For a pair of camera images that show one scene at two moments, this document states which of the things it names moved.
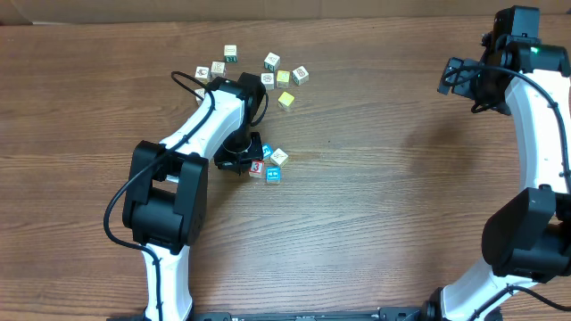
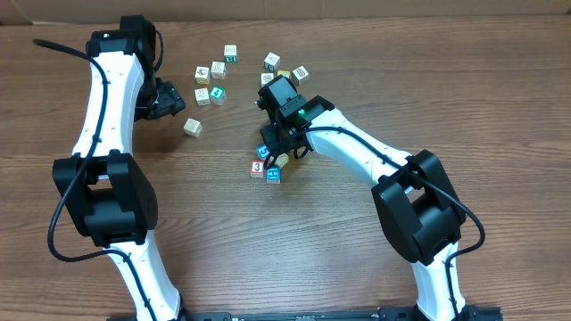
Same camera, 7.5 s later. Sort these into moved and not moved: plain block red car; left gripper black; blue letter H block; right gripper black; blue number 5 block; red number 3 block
Moved: right gripper black; left gripper black
Not moved: blue number 5 block; red number 3 block; plain block red car; blue letter H block
